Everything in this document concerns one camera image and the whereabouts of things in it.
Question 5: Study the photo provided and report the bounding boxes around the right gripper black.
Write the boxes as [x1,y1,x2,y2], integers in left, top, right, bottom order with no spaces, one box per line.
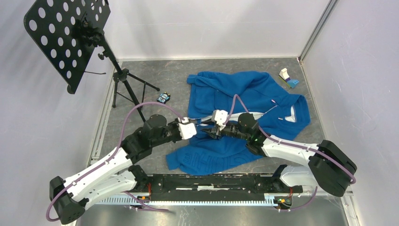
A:
[199,117,249,141]

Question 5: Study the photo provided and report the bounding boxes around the blue zip-up jacket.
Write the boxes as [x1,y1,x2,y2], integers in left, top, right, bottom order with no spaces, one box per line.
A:
[166,71,311,175]

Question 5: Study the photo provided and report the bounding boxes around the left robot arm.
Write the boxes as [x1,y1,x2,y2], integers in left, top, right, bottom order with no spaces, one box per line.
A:
[46,114,197,225]

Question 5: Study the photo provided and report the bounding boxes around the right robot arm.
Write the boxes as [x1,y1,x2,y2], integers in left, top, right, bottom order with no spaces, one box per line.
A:
[201,110,357,197]

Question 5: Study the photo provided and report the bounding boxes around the small blue toy robot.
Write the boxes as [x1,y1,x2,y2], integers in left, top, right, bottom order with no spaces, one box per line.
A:
[157,92,171,104]

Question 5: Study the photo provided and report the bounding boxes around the white blue toy block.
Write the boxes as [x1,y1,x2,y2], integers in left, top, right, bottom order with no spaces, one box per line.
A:
[279,68,299,89]

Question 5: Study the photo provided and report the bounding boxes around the black perforated music stand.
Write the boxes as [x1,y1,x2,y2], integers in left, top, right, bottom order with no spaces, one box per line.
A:
[24,0,160,105]

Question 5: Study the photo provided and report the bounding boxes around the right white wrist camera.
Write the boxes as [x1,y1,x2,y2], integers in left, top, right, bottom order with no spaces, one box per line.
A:
[211,110,228,130]

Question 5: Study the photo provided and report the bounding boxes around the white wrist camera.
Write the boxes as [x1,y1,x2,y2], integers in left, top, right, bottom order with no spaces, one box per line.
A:
[211,110,228,130]
[177,117,197,140]

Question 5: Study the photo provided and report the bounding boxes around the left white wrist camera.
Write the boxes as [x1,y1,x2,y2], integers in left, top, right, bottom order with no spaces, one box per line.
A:
[177,117,197,140]

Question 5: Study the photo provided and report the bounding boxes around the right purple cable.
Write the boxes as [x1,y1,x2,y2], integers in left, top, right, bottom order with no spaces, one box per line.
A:
[225,94,357,212]

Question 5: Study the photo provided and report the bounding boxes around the purple cable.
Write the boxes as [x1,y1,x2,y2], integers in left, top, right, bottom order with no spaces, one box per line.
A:
[46,101,188,223]
[225,94,357,212]

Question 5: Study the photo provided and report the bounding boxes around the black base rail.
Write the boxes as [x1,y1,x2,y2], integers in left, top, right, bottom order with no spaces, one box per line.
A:
[132,173,303,202]

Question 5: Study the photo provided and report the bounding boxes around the white toothed cable tray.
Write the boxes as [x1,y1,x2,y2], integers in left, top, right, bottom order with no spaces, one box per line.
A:
[97,194,289,207]

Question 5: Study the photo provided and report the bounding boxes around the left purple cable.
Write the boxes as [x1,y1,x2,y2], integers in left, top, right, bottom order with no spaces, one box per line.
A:
[46,101,188,223]

